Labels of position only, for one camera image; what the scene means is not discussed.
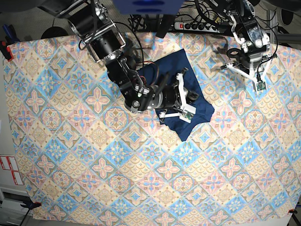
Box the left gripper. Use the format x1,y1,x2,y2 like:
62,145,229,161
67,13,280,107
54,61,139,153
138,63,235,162
222,50,277,82

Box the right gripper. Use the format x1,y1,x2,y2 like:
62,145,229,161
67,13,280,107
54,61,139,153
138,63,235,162
155,67,199,119

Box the blue long-sleeve T-shirt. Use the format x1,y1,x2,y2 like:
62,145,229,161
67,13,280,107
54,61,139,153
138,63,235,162
137,49,214,141

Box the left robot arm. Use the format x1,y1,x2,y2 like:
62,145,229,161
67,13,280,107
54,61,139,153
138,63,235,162
195,0,277,86

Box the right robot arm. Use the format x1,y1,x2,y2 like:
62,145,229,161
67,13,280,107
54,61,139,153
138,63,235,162
38,0,198,123

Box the white power strip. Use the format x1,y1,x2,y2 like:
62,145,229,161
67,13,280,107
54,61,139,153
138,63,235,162
174,22,220,33

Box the patterned tile tablecloth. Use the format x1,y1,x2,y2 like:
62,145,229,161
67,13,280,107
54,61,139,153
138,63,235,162
3,33,301,226

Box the black round base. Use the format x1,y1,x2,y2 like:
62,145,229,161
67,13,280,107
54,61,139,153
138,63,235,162
41,26,69,39

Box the orange clamp lower right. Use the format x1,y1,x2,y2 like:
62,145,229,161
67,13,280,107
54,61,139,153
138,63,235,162
288,210,298,214

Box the blue clamp upper left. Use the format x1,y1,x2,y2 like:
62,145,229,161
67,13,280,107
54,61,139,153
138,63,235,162
2,24,20,44

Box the blue clamp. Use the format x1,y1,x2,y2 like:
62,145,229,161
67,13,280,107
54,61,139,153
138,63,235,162
2,24,20,44
20,201,41,210

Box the red black clamp left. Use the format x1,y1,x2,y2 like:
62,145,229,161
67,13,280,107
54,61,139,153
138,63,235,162
0,41,14,62

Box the red white label stickers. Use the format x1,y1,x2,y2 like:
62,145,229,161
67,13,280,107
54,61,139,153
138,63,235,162
0,155,23,186

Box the blue clamp lower left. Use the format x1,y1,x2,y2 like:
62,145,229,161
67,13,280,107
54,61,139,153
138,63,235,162
20,201,41,210

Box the dark red black post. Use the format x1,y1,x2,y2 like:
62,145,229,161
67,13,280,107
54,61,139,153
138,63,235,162
156,14,175,39

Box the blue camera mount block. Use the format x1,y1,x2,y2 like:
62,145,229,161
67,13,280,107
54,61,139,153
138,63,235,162
113,0,184,15

